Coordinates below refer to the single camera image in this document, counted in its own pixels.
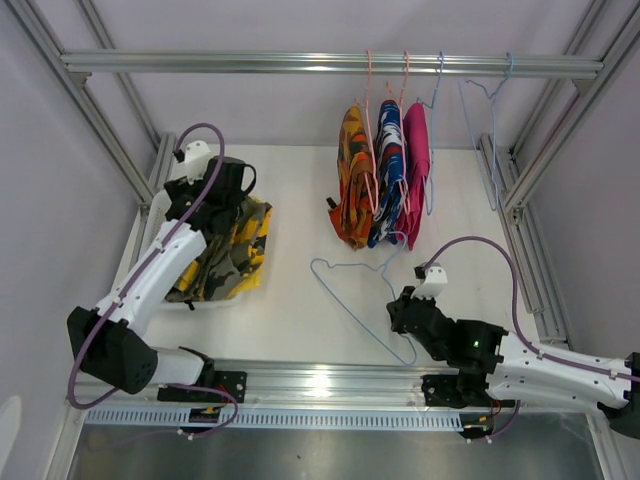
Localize olive yellow camouflage trousers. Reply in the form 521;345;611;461
165;196;273;307

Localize blue hanger of camouflage trousers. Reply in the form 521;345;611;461
309;231;418;367

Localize light blue wire hanger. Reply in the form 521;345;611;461
457;51;517;212

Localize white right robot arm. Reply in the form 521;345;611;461
386;287;639;439

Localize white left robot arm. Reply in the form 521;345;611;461
67;155;272;401

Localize blue white patterned trousers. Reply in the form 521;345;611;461
367;99;403;248

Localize orange camouflage trousers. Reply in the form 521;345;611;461
327;105;374;250

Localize pink trousers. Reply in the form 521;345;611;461
396;102;431;250

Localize white plastic basket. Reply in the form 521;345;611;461
136;190;242;309

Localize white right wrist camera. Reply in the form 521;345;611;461
411;263;448;300

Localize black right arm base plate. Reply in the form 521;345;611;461
421;372;495;409

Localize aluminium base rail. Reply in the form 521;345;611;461
74;360;458;411

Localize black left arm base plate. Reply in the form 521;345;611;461
157;371;248;404

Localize aluminium hanging rail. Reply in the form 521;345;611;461
61;49;604;80

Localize white slotted cable duct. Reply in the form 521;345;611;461
85;406;482;432

